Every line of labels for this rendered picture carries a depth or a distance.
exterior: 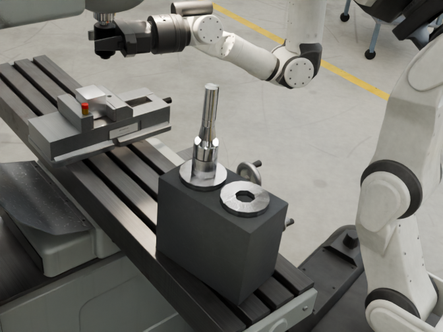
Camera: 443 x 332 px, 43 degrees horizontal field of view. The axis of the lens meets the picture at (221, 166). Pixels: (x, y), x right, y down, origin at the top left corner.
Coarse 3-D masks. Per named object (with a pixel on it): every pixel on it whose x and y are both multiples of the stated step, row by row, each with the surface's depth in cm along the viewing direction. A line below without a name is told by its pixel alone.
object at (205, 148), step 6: (198, 138) 103; (216, 138) 104; (198, 144) 102; (204, 144) 102; (210, 144) 102; (216, 144) 102; (198, 150) 102; (204, 150) 101; (210, 150) 101; (216, 150) 102
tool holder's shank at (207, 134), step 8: (208, 88) 96; (216, 88) 96; (208, 96) 96; (216, 96) 97; (208, 104) 97; (216, 104) 98; (208, 112) 98; (208, 120) 99; (200, 128) 101; (208, 128) 100; (200, 136) 101; (208, 136) 101
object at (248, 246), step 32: (160, 192) 108; (192, 192) 104; (224, 192) 102; (256, 192) 103; (160, 224) 112; (192, 224) 105; (224, 224) 99; (256, 224) 98; (192, 256) 110; (224, 256) 103; (256, 256) 103; (224, 288) 107; (256, 288) 110
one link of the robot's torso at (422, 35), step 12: (420, 0) 106; (432, 0) 104; (408, 12) 109; (420, 12) 106; (432, 12) 105; (408, 24) 108; (420, 24) 107; (396, 36) 111; (408, 36) 111; (420, 36) 113; (420, 48) 112
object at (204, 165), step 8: (192, 152) 104; (200, 152) 102; (216, 152) 103; (192, 160) 104; (200, 160) 103; (208, 160) 102; (216, 160) 104; (192, 168) 105; (200, 168) 104; (208, 168) 104; (216, 168) 106; (200, 176) 105; (208, 176) 105
